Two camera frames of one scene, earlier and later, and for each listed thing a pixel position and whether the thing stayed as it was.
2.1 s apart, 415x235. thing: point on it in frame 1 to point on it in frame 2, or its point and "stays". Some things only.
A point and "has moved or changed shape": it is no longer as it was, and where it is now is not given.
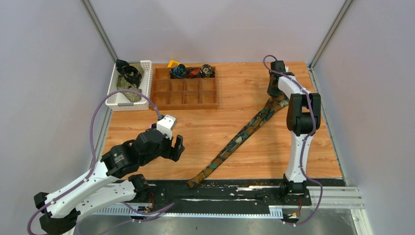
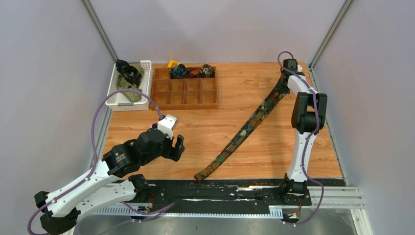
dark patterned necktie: [276, 101] has moved or changed shape
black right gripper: [272, 93] to [286, 89]
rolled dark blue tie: [178, 72] stays
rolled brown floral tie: [207, 71] stays
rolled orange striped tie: [193, 72] stays
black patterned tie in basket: [130, 73] stays
